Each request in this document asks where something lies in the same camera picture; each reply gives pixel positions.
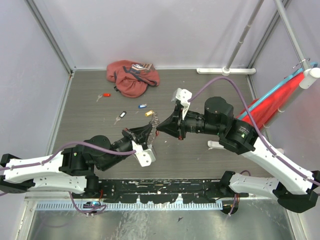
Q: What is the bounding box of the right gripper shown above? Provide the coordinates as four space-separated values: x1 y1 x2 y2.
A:
156 103 223 140

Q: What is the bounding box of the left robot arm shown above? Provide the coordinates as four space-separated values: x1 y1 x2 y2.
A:
0 123 156 198

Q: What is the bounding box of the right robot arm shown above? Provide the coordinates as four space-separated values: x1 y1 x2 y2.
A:
156 97 320 213

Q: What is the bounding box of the key with yellow tag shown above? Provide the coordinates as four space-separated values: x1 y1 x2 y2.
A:
144 110 154 117

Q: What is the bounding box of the key with black tag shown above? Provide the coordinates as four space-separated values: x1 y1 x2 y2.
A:
114 111 127 125

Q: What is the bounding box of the key with blue tag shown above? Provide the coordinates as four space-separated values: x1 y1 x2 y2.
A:
138 104 148 109

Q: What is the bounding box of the red crumpled shirt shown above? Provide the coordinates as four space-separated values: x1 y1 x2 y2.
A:
106 60 160 98

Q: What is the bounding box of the white rack base bar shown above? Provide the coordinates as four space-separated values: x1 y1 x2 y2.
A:
196 67 257 76

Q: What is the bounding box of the red cloth on hanger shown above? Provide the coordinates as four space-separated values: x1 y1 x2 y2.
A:
250 73 304 130

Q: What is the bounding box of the grey rack pole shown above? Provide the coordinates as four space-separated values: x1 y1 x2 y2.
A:
225 0 264 69

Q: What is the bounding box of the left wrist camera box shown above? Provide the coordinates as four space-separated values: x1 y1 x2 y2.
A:
131 141 156 167

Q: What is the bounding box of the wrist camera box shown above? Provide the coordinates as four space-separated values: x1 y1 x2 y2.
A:
171 88 192 120
131 141 156 167

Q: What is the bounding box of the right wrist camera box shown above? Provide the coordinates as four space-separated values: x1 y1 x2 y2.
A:
171 88 192 120

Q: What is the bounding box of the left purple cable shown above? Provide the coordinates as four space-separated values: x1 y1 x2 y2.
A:
0 141 137 216

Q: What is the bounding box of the white slotted cable duct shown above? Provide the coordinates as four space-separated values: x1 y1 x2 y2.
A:
35 199 223 211

